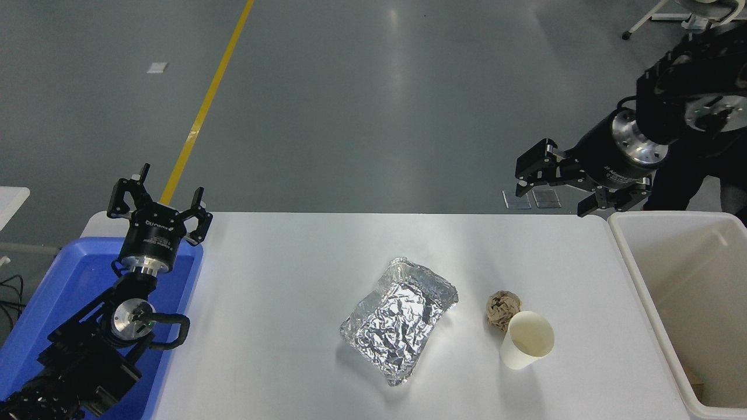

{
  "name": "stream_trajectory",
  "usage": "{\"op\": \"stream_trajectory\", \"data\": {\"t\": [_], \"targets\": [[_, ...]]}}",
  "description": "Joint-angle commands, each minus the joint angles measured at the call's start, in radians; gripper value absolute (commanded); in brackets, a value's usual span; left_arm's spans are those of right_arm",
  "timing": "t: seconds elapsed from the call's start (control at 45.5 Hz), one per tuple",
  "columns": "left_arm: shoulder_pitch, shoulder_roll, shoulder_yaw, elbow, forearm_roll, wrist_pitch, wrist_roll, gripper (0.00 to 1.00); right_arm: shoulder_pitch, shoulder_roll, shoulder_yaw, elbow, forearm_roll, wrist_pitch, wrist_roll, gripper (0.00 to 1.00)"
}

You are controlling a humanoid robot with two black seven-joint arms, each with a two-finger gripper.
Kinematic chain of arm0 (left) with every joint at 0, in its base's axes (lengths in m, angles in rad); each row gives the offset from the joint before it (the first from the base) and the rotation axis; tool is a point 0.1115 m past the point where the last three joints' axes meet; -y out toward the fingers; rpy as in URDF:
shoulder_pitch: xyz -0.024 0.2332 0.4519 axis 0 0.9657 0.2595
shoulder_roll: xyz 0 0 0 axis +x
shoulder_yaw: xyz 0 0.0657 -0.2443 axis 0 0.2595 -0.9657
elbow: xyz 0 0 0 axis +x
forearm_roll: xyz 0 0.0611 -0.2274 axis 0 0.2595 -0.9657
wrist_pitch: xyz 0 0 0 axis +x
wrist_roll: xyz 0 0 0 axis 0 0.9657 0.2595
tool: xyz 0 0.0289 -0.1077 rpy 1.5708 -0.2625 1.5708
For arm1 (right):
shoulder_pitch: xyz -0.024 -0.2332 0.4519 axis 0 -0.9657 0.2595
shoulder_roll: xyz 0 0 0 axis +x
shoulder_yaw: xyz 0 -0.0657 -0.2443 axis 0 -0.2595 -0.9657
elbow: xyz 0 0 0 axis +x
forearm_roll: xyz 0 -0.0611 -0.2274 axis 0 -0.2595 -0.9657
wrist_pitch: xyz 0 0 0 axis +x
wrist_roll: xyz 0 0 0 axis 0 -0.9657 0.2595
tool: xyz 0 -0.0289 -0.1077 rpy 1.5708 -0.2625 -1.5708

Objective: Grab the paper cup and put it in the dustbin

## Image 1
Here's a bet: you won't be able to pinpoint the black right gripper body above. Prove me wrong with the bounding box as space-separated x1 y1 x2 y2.
568 115 650 190

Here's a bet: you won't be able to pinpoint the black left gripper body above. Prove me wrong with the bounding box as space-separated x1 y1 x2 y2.
118 209 189 270

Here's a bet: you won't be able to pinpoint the white paper cup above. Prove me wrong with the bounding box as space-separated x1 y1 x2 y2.
500 310 555 370

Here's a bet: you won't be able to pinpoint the person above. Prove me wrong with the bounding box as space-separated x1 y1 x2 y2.
642 131 747 227

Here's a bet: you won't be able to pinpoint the blue plastic tray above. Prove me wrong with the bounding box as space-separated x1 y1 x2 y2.
0 236 204 420

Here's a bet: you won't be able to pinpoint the large pale plastic bin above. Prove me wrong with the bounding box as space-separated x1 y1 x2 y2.
607 211 747 419

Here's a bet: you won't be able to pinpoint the grey metal bar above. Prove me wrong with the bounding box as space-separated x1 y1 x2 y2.
0 241 61 258

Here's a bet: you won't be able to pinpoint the small white side table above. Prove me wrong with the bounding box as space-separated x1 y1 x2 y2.
0 186 30 231

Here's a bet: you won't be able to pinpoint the crumpled tan paper ball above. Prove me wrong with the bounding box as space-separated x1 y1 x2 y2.
486 290 522 332

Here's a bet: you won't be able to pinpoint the crumpled foil tray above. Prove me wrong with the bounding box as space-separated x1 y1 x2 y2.
340 257 459 387

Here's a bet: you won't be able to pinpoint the white wheeled chair frame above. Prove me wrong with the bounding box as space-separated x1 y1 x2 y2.
621 0 747 41

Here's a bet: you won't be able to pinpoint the black cables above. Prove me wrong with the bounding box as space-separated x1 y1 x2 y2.
0 275 25 328

